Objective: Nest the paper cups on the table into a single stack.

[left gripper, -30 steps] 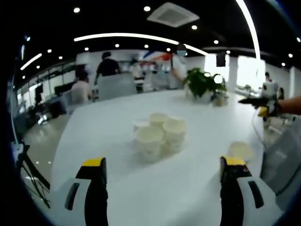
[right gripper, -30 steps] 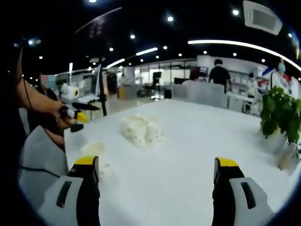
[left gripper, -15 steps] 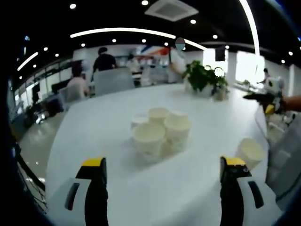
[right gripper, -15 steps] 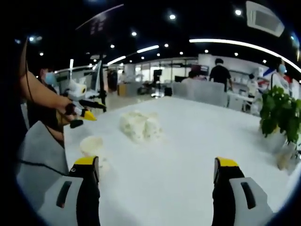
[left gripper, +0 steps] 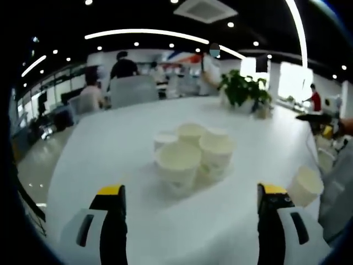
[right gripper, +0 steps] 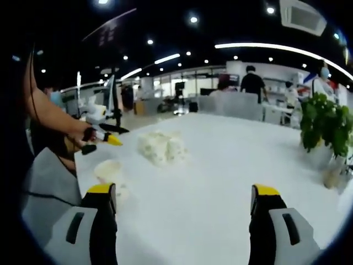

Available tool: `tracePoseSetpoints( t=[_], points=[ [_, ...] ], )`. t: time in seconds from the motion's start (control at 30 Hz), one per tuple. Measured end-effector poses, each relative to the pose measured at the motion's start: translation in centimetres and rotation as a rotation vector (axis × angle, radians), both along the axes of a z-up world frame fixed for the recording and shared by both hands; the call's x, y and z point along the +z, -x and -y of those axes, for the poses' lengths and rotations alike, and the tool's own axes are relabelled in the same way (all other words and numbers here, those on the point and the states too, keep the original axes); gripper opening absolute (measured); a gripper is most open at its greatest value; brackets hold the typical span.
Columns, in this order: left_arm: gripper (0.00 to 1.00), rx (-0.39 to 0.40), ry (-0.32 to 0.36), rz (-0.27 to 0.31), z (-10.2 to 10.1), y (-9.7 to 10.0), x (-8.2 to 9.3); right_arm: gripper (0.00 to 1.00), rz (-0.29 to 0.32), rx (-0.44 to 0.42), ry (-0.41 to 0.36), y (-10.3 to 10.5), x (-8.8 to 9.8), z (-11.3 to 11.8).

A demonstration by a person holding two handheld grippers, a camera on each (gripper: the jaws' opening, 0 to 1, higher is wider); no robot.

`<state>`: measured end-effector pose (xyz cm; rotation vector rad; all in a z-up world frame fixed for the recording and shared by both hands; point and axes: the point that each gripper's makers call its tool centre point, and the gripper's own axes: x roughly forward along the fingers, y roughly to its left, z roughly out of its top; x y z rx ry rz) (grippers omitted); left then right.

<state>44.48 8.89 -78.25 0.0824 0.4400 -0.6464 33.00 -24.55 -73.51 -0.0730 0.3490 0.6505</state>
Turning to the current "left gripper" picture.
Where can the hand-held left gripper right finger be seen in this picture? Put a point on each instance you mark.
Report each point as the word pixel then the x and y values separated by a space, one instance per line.
pixel 270 237

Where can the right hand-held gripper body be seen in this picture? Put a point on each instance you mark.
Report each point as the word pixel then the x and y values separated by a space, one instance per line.
pixel 332 106

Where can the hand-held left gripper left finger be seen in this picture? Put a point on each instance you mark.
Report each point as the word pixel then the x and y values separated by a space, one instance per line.
pixel 113 234

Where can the cluster of white paper cups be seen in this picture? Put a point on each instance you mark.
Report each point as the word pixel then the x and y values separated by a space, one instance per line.
pixel 179 163

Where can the bright window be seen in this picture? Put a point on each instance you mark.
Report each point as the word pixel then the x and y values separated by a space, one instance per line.
pixel 295 80

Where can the small beige container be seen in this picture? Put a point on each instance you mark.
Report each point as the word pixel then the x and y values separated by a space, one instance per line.
pixel 264 112

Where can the black hanging screen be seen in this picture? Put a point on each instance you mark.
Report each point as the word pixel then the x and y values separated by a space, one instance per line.
pixel 262 63

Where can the green potted plant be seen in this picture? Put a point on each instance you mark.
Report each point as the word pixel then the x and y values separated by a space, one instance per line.
pixel 240 88

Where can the white table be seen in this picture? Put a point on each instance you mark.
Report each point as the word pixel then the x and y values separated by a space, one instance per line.
pixel 193 220

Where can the curved ceiling light strip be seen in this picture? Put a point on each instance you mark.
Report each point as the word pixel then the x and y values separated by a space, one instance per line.
pixel 143 31
pixel 299 30

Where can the small black cabinet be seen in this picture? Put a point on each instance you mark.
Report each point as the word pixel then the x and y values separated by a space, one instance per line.
pixel 63 121

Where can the grey office chair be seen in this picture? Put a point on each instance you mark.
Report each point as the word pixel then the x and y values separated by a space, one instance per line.
pixel 78 107
pixel 132 91

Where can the ceiling air conditioner vent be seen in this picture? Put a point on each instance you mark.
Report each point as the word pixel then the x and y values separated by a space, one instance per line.
pixel 205 11

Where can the black screen on stand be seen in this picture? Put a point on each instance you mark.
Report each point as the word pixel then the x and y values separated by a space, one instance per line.
pixel 42 99

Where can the short ceiling light strip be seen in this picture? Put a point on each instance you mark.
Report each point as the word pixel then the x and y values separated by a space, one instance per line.
pixel 34 65

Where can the black metal frame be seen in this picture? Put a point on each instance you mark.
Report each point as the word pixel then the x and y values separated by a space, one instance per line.
pixel 36 212

